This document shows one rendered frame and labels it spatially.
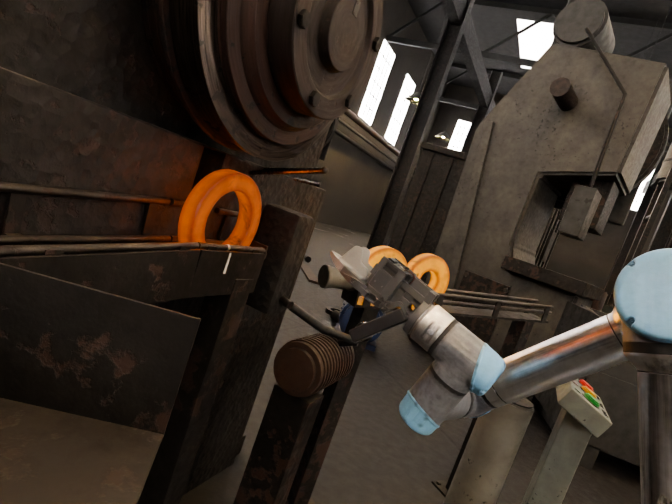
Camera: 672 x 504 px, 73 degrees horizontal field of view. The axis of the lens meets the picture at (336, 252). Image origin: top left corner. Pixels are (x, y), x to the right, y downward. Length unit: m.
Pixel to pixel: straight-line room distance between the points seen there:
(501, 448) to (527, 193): 2.30
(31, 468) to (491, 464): 1.11
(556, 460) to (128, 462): 1.13
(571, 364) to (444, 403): 0.21
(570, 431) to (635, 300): 0.74
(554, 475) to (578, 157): 2.35
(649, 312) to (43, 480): 0.62
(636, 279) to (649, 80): 2.86
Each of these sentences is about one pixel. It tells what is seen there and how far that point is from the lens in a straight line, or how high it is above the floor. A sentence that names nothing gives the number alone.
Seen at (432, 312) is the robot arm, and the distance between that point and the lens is 0.78.
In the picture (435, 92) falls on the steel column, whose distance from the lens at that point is 10.05.
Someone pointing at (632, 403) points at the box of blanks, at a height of 0.40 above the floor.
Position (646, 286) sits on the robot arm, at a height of 0.88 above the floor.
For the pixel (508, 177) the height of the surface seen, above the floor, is 1.40.
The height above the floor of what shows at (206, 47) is 0.99.
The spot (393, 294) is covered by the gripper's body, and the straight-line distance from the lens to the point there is 0.81.
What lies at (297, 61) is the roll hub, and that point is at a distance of 0.72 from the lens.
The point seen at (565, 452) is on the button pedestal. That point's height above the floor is 0.45.
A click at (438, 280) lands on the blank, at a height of 0.73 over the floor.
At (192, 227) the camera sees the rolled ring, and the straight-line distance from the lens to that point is 0.77.
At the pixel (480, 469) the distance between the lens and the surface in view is 1.35.
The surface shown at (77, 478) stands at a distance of 0.41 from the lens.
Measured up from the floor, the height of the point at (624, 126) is 1.86.
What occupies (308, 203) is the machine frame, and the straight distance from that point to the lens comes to 1.21.
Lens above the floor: 0.86
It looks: 6 degrees down
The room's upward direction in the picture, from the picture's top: 19 degrees clockwise
